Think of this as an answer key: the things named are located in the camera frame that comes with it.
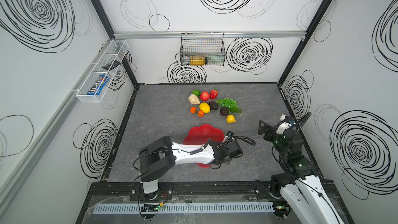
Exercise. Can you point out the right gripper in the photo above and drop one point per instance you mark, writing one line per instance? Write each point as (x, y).
(269, 128)

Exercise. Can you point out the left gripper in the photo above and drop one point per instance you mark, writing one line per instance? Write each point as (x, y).
(231, 149)

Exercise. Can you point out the red flower-shaped fruit bowl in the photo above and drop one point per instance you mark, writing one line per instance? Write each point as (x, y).
(200, 135)

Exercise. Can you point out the yellow lemon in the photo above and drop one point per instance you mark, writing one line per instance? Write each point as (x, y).
(205, 108)

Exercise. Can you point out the beige garlic bulb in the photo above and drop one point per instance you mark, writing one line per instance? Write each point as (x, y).
(193, 99)

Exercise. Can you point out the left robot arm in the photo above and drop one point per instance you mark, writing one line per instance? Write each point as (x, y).
(157, 158)

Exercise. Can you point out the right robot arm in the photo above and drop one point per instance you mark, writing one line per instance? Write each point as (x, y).
(299, 184)

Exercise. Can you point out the yellow pear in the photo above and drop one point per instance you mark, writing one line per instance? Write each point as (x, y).
(230, 119)

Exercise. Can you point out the green grape bunch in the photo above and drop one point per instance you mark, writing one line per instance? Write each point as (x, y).
(231, 104)

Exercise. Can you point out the dark avocado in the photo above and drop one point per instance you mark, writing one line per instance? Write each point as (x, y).
(213, 106)

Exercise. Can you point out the orange tangerine right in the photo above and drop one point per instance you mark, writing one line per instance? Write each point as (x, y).
(200, 113)

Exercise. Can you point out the orange tangerine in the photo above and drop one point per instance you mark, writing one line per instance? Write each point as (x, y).
(193, 110)
(200, 113)

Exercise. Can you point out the orange tangerine left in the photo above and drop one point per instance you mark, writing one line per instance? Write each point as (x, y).
(193, 110)

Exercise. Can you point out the red strawberry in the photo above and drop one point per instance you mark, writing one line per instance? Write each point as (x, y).
(213, 94)

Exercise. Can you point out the red apple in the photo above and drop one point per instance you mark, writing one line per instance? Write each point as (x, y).
(204, 96)

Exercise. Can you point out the green lime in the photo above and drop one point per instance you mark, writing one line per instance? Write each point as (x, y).
(196, 92)

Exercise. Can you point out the green item in basket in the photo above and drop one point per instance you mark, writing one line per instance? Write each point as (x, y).
(215, 60)

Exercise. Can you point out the yellow box in basket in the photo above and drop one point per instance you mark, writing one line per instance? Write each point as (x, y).
(198, 61)

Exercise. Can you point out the black remote control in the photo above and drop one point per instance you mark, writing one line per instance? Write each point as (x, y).
(111, 65)

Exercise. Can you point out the blue candy packet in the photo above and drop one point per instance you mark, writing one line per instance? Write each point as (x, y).
(99, 84)

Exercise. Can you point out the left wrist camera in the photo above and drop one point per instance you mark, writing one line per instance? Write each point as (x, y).
(229, 136)

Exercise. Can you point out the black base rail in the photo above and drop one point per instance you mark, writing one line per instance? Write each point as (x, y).
(260, 189)

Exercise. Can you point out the grey slotted cable duct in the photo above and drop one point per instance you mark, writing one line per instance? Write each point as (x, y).
(185, 208)

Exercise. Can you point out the black wire basket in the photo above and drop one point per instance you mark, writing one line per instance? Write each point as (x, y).
(200, 44)

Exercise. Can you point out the white wire shelf basket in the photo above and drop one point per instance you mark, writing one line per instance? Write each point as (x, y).
(114, 49)

